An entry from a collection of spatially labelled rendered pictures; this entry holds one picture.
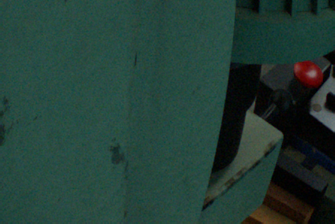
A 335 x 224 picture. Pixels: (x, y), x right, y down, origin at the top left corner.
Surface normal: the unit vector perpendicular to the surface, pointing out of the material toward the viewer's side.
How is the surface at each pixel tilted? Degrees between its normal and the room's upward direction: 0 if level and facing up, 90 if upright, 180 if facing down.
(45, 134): 90
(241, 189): 90
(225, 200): 90
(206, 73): 90
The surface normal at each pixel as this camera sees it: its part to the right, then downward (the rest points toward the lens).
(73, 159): 0.76, 0.47
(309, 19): 0.29, -0.25
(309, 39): 0.39, 0.63
